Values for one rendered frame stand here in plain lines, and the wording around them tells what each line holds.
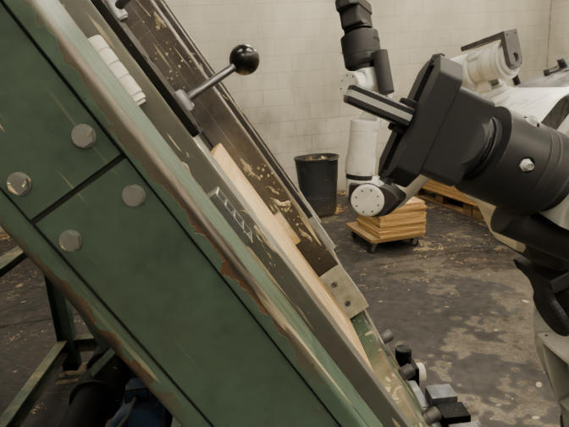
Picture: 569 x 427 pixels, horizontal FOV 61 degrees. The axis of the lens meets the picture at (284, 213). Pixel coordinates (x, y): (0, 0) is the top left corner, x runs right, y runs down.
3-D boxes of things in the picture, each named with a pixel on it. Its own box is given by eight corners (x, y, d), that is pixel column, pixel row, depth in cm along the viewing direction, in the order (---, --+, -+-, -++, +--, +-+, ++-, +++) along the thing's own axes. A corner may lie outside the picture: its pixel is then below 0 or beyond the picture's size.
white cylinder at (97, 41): (71, 49, 49) (123, 116, 51) (95, 31, 49) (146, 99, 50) (81, 52, 52) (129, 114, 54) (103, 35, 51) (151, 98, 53)
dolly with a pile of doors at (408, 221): (428, 246, 419) (428, 201, 409) (371, 256, 407) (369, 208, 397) (394, 229, 477) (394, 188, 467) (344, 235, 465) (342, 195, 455)
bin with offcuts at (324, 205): (348, 214, 541) (346, 156, 525) (304, 220, 530) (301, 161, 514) (333, 205, 590) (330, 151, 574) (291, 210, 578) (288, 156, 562)
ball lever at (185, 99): (189, 117, 55) (270, 60, 60) (168, 89, 54) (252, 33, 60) (179, 125, 58) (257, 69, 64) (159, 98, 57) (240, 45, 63)
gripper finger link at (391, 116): (351, 92, 43) (413, 119, 44) (344, 92, 46) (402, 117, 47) (344, 109, 43) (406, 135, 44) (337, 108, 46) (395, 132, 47)
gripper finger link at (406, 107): (344, 91, 46) (402, 117, 47) (351, 92, 43) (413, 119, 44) (351, 75, 46) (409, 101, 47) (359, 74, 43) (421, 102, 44)
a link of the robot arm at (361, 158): (350, 127, 122) (344, 202, 127) (345, 131, 112) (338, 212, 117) (394, 131, 119) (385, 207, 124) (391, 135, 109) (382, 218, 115)
